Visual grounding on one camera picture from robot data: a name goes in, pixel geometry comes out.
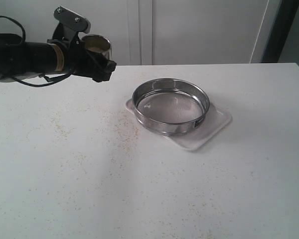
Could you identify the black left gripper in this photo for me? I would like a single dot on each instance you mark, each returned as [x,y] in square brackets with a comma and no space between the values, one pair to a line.
[82,62]

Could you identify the yellow millet grains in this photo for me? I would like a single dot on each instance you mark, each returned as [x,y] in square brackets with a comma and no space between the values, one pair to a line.
[97,49]

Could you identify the stainless steel cup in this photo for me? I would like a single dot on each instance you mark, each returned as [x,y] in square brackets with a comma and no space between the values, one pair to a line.
[98,44]

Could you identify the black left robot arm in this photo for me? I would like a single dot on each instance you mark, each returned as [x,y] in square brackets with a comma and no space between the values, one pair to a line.
[60,57]

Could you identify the round stainless steel sieve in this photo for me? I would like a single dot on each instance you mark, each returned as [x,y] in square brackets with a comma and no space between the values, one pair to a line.
[170,106]

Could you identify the white cabinet doors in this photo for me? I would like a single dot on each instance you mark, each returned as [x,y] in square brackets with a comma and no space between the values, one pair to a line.
[159,32]

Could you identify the white plastic tray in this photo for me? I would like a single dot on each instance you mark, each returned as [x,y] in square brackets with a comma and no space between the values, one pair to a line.
[216,119]

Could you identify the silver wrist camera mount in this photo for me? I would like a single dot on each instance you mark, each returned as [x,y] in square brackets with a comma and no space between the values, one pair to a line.
[69,24]

